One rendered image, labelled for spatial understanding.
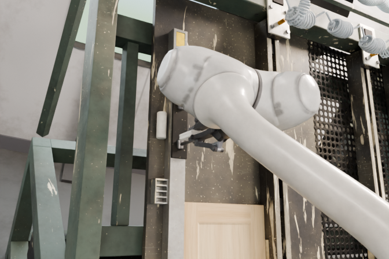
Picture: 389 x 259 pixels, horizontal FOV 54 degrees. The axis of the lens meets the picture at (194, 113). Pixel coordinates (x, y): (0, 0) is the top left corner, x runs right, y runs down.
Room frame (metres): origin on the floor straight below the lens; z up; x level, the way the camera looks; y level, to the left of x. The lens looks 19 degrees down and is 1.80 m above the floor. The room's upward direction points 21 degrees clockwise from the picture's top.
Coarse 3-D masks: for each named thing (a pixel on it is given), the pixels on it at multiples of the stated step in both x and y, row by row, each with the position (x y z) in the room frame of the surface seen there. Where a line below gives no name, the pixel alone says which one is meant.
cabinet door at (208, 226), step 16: (192, 208) 0.98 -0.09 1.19; (208, 208) 1.01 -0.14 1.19; (224, 208) 1.04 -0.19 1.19; (240, 208) 1.07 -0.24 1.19; (256, 208) 1.10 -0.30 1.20; (192, 224) 0.95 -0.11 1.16; (208, 224) 0.98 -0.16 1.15; (224, 224) 1.01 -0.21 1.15; (240, 224) 1.04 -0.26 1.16; (256, 224) 1.07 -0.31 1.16; (192, 240) 0.93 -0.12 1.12; (208, 240) 0.96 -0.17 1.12; (224, 240) 0.98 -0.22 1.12; (240, 240) 1.02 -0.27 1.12; (256, 240) 1.05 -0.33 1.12; (192, 256) 0.90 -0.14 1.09; (208, 256) 0.93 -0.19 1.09; (224, 256) 0.96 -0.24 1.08; (240, 256) 0.99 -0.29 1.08; (256, 256) 1.02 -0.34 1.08
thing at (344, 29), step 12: (324, 0) 1.42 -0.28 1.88; (336, 0) 1.43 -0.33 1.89; (288, 12) 1.40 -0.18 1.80; (300, 12) 1.36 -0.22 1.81; (312, 12) 1.41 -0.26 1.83; (324, 12) 1.45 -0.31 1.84; (360, 12) 1.50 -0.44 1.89; (300, 24) 1.43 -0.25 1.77; (312, 24) 1.40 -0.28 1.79; (336, 24) 1.52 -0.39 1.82; (348, 24) 1.49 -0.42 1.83; (384, 24) 1.59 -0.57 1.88; (336, 36) 1.50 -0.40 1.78; (348, 36) 1.50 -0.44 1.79; (372, 36) 1.57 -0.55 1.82; (372, 48) 1.57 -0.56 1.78; (384, 48) 1.60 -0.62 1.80
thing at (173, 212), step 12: (168, 36) 1.24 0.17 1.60; (168, 48) 1.22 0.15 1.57; (168, 108) 1.09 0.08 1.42; (168, 120) 1.07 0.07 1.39; (168, 132) 1.05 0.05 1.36; (168, 144) 1.03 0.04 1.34; (168, 156) 1.00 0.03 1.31; (168, 168) 0.98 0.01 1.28; (180, 168) 0.99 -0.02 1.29; (168, 180) 0.96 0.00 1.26; (180, 180) 0.98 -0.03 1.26; (168, 192) 0.94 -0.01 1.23; (180, 192) 0.96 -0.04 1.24; (168, 204) 0.92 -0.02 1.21; (180, 204) 0.94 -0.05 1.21; (168, 216) 0.90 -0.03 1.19; (180, 216) 0.92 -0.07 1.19; (168, 228) 0.89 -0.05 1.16; (180, 228) 0.90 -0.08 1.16; (168, 240) 0.87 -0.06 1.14; (180, 240) 0.89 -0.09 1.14; (168, 252) 0.85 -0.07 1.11; (180, 252) 0.87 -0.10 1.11
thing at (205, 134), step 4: (208, 128) 0.84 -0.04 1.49; (212, 128) 0.82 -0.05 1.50; (200, 132) 0.87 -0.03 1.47; (204, 132) 0.86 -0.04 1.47; (208, 132) 0.83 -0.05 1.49; (212, 132) 0.83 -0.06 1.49; (192, 136) 0.89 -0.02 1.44; (196, 136) 0.88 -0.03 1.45; (200, 136) 0.86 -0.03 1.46; (204, 136) 0.86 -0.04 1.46; (208, 136) 0.86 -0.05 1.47; (212, 136) 0.86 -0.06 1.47
